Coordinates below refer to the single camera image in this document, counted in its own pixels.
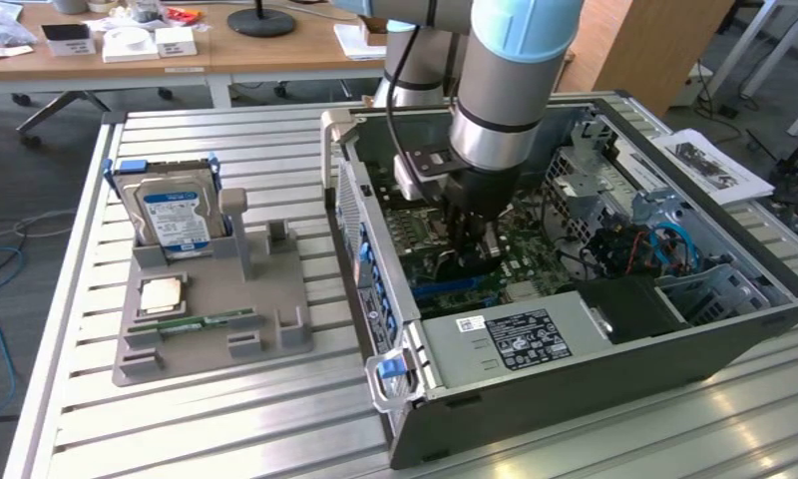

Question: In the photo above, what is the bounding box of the red orange item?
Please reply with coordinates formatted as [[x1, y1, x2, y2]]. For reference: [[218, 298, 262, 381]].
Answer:
[[162, 5, 208, 30]]

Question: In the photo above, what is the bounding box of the white metal desk frame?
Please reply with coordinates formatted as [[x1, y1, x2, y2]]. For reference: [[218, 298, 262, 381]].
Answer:
[[704, 0, 798, 137]]

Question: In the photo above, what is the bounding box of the green RAM stick bare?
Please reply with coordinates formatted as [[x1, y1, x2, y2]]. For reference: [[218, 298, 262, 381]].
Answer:
[[124, 307, 256, 335]]

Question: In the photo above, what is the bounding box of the wooden office desk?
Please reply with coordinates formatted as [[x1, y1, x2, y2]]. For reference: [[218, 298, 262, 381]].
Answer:
[[0, 0, 216, 147], [210, 0, 578, 109]]

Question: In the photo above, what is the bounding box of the black plastic shroud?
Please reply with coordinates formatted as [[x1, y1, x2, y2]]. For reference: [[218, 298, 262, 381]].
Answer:
[[575, 275, 694, 346]]

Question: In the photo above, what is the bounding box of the silver CPU chip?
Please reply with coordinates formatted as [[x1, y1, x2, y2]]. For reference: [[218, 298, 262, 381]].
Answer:
[[136, 276, 190, 316]]

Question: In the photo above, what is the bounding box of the grey power supply unit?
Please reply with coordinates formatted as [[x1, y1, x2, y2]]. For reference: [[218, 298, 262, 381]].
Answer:
[[418, 291, 618, 390]]

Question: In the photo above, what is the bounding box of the black camera cable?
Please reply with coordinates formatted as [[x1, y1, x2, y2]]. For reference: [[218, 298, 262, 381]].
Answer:
[[384, 0, 440, 169]]

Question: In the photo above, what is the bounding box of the black open PC case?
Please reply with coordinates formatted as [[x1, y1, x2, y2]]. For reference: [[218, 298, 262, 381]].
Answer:
[[323, 90, 798, 471]]

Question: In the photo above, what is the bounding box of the white floor cable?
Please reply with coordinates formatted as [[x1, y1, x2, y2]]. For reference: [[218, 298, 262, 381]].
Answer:
[[0, 209, 75, 240]]

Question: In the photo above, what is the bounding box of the silver hard disk blue caddy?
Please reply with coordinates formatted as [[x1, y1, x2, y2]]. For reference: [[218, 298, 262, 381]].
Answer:
[[104, 154, 234, 253]]

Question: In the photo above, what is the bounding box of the brown cardboard box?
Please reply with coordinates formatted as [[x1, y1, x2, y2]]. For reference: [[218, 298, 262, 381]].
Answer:
[[362, 17, 392, 45]]

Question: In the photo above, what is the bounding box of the white box black inlay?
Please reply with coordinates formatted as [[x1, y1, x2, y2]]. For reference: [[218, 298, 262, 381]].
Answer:
[[39, 23, 99, 58]]

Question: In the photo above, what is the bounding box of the white paper pile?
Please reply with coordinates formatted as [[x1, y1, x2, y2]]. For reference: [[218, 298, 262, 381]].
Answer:
[[334, 22, 390, 62]]

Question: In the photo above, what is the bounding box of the blue wire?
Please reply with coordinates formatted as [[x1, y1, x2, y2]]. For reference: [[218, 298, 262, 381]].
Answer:
[[648, 223, 706, 276]]

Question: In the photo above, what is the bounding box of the silver disk bay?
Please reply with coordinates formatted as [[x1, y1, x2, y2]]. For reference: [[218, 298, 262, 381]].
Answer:
[[655, 262, 774, 325]]

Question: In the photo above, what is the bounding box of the printed paper stack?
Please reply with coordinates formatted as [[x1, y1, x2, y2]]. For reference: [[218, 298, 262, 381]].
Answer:
[[628, 127, 779, 207]]

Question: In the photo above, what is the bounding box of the black lamp base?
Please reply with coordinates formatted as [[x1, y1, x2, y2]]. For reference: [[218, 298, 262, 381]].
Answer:
[[227, 0, 300, 38]]

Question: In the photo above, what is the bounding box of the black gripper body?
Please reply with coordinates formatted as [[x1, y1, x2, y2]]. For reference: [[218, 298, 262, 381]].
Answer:
[[443, 167, 524, 226]]

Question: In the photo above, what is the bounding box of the green motherboard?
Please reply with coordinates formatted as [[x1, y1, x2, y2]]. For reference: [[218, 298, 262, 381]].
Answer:
[[366, 164, 594, 320]]

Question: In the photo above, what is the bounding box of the blue expansion slot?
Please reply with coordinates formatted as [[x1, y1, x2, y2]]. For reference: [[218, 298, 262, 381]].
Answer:
[[411, 279, 471, 296]]

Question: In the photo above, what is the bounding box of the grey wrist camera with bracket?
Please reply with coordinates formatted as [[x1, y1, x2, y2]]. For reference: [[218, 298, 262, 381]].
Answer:
[[392, 143, 471, 202]]

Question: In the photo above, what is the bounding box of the white box round disc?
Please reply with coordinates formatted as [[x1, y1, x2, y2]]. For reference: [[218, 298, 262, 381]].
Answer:
[[102, 27, 163, 64]]

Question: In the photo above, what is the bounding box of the small white box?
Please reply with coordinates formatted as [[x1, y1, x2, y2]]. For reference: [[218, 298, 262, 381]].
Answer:
[[154, 26, 199, 59]]

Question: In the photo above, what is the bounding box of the clear plastic bag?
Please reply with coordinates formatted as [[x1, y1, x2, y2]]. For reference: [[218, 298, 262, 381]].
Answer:
[[0, 8, 42, 47]]

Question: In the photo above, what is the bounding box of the CPU socket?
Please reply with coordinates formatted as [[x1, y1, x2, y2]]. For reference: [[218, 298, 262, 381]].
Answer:
[[422, 202, 458, 245]]

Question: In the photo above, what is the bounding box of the white pedestal unit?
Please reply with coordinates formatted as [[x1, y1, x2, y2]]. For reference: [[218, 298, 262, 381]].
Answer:
[[684, 62, 718, 109]]

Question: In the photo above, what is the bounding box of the grey parts rack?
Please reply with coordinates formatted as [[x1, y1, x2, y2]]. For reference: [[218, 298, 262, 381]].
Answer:
[[111, 187, 318, 388]]

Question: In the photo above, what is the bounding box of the red wire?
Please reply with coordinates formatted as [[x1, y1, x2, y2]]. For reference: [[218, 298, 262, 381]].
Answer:
[[624, 232, 644, 275]]

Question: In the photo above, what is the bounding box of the silver drive cage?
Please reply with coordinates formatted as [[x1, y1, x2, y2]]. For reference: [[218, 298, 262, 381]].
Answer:
[[542, 113, 687, 236]]

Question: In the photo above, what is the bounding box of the wooden cabinet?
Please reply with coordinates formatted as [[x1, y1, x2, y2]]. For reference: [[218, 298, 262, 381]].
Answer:
[[558, 0, 739, 117]]

